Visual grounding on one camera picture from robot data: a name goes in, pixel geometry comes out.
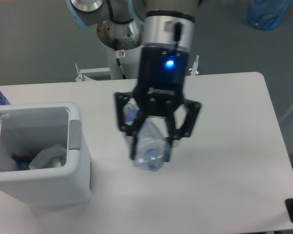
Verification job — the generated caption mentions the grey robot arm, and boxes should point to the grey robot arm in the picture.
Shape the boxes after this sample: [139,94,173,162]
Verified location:
[67,0,201,159]

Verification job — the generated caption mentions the blue snack wrapper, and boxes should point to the blue snack wrapper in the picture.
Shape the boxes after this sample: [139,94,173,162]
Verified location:
[12,154,34,171]

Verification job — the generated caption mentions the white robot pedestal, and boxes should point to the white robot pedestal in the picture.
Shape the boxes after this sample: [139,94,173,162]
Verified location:
[74,19,145,82]

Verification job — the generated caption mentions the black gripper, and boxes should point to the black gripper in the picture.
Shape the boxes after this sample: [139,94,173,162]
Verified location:
[114,46,201,162]

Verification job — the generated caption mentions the black cable on pedestal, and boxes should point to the black cable on pedestal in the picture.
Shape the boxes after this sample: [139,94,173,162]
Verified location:
[113,38,127,80]

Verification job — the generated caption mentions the white trash can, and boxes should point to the white trash can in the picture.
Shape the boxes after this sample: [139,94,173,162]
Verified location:
[0,102,92,206]

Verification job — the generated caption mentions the white plastic bag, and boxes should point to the white plastic bag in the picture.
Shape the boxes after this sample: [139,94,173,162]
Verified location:
[29,144,67,170]

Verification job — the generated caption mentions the white table clamp bracket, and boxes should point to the white table clamp bracket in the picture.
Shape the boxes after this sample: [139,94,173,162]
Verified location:
[188,55,200,76]

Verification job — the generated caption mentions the clear plastic water bottle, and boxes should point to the clear plastic water bottle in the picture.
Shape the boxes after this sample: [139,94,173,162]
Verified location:
[123,101,171,172]

